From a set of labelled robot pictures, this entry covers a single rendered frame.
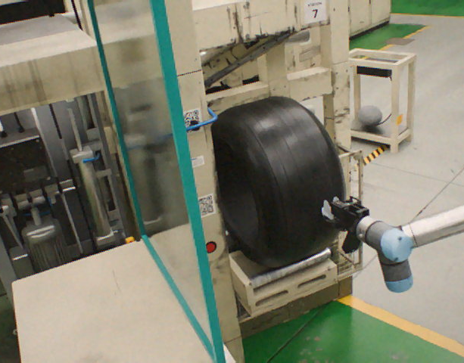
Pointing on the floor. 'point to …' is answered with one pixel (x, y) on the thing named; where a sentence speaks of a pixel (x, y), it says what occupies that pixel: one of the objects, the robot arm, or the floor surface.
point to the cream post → (220, 279)
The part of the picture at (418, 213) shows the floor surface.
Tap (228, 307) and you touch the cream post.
